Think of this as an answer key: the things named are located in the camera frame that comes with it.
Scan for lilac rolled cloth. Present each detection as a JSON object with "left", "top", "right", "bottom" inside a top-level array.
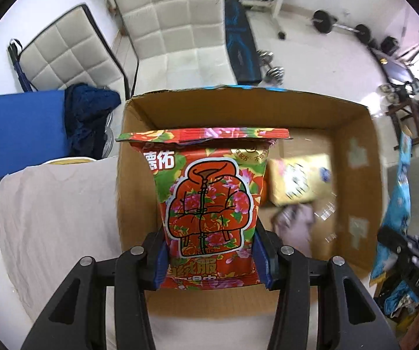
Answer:
[{"left": 271, "top": 204, "right": 315, "bottom": 258}]

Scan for dark wooden chair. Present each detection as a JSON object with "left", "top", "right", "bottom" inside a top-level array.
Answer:
[{"left": 385, "top": 97, "right": 419, "bottom": 147}]

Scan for dark blue garment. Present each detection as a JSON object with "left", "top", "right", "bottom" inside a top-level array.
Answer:
[{"left": 64, "top": 83, "right": 121, "bottom": 160}]

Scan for grey table cloth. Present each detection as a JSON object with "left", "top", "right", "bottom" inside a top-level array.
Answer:
[{"left": 0, "top": 157, "right": 277, "bottom": 349}]

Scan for white quilted chair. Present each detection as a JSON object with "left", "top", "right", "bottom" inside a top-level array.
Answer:
[
  {"left": 114, "top": 0, "right": 236, "bottom": 96},
  {"left": 8, "top": 3, "right": 131, "bottom": 100}
]

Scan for yellow tissue pack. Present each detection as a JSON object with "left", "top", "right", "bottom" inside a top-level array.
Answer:
[{"left": 267, "top": 153, "right": 333, "bottom": 206}]

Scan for white quilted chair right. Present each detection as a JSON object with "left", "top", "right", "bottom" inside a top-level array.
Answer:
[{"left": 114, "top": 0, "right": 236, "bottom": 96}]

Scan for red floral wet wipes pack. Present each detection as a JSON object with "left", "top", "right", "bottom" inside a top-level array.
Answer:
[{"left": 119, "top": 127, "right": 290, "bottom": 290}]

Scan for white quilted chair left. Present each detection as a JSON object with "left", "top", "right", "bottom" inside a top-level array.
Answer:
[{"left": 8, "top": 3, "right": 131, "bottom": 100}]

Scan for barbell on floor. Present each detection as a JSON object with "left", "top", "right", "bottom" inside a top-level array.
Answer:
[{"left": 312, "top": 10, "right": 372, "bottom": 45}]

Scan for blue Nestle milk powder bag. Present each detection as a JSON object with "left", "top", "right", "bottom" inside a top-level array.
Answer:
[{"left": 369, "top": 130, "right": 419, "bottom": 316}]

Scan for orange snack bag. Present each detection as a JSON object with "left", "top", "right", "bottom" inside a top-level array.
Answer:
[{"left": 260, "top": 176, "right": 270, "bottom": 205}]

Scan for dumbbell on floor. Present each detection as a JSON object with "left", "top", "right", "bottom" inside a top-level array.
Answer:
[{"left": 257, "top": 50, "right": 285, "bottom": 85}]

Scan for blue foam mat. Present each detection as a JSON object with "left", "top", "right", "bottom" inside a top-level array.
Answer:
[{"left": 0, "top": 90, "right": 69, "bottom": 178}]

